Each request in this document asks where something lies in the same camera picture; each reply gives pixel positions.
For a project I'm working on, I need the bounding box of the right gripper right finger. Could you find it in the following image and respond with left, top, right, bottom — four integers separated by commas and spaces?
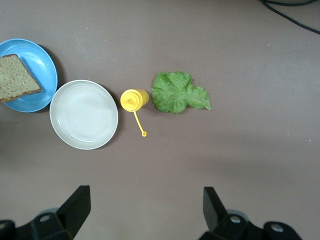
199, 186, 305, 240

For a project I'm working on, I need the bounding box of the brown bread slice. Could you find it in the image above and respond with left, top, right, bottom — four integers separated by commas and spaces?
0, 53, 43, 103

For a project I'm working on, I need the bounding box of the black looped cable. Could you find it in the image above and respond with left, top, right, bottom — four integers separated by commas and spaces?
258, 0, 320, 36

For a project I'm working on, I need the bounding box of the yellow mustard squeeze bottle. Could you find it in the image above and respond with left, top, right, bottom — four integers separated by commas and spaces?
120, 88, 150, 138

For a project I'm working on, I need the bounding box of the beige round plate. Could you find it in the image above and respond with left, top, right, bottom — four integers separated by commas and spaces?
49, 79, 119, 151

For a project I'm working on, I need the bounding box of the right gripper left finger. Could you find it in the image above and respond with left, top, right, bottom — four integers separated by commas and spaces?
0, 184, 91, 240

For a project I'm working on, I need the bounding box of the green lettuce leaf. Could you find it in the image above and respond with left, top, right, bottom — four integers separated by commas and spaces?
151, 71, 212, 115

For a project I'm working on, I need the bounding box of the blue round plate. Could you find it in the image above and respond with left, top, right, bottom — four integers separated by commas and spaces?
0, 38, 59, 113

